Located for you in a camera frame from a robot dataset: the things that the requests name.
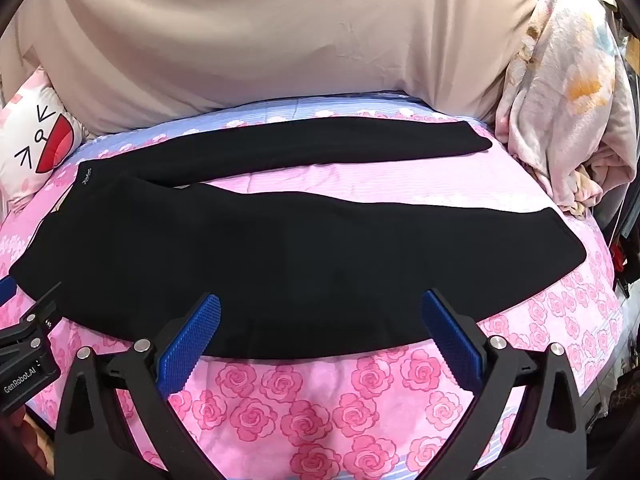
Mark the cat face pillow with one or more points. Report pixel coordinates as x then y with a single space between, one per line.
35 145

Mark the pastel floral fleece blanket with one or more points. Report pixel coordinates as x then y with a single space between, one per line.
565 100

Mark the pink rose print bed sheet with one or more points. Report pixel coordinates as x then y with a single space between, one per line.
300 400

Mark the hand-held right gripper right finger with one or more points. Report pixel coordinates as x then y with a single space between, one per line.
452 340

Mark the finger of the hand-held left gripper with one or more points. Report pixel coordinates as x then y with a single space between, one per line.
6 287
37 317

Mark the black pants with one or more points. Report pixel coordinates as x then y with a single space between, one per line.
225 260

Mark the beige padded headboard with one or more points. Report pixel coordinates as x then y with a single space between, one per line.
275 35

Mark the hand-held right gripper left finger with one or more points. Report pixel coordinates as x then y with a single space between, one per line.
192 340

